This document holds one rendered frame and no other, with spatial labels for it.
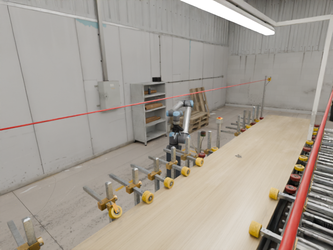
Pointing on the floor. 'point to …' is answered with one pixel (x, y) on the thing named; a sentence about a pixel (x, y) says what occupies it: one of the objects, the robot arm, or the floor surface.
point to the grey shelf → (149, 132)
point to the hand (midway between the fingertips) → (177, 137)
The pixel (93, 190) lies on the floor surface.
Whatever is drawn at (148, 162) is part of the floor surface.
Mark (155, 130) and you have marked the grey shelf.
